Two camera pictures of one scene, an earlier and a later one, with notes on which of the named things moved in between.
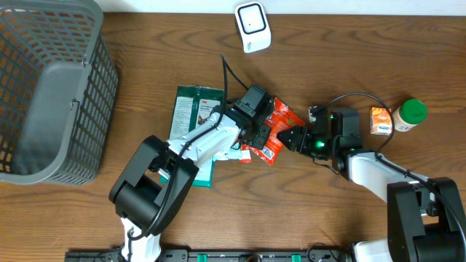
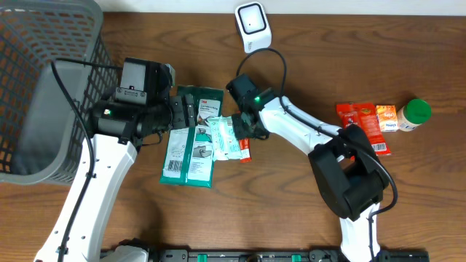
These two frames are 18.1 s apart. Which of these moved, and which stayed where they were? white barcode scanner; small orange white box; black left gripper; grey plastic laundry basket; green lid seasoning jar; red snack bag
Moved: small orange white box; black left gripper; red snack bag
Stayed: green lid seasoning jar; grey plastic laundry basket; white barcode scanner
